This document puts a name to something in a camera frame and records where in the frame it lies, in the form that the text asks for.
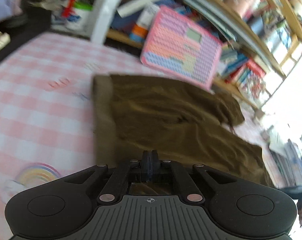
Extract pink checkered cartoon desk mat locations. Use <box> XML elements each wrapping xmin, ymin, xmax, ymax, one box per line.
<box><xmin>0</xmin><ymin>32</ymin><xmax>289</xmax><ymax>240</ymax></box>

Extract white orange box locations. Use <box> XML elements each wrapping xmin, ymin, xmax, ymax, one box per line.
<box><xmin>129</xmin><ymin>3</ymin><xmax>159</xmax><ymax>43</ymax></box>

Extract pink learning keyboard tablet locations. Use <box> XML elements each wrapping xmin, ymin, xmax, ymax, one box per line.
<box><xmin>140</xmin><ymin>5</ymin><xmax>222</xmax><ymax>90</ymax></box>

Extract stack of notebooks right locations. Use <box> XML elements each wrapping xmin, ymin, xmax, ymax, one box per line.
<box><xmin>268</xmin><ymin>139</ymin><xmax>302</xmax><ymax>188</ymax></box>

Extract white green-lid pen jar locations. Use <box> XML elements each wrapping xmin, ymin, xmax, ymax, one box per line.
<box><xmin>65</xmin><ymin>2</ymin><xmax>92</xmax><ymax>30</ymax></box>

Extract black box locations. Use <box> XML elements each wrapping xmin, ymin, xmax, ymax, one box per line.
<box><xmin>0</xmin><ymin>7</ymin><xmax>51</xmax><ymax>62</ymax></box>

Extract brown corduroy pants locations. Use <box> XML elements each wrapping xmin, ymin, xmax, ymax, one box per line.
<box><xmin>91</xmin><ymin>75</ymin><xmax>273</xmax><ymax>187</ymax></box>

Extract white bookshelf upright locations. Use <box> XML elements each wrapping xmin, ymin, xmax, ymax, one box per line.
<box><xmin>91</xmin><ymin>0</ymin><xmax>121</xmax><ymax>45</ymax></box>

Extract wooden shelf board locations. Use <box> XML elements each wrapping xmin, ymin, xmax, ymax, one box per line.
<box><xmin>107</xmin><ymin>28</ymin><xmax>259</xmax><ymax>111</ymax></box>

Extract red tassel ornament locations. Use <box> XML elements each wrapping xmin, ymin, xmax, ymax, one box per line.
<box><xmin>62</xmin><ymin>0</ymin><xmax>75</xmax><ymax>18</ymax></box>

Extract white leaning book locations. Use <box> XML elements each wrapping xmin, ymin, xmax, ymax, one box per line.
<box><xmin>117</xmin><ymin>0</ymin><xmax>160</xmax><ymax>17</ymax></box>

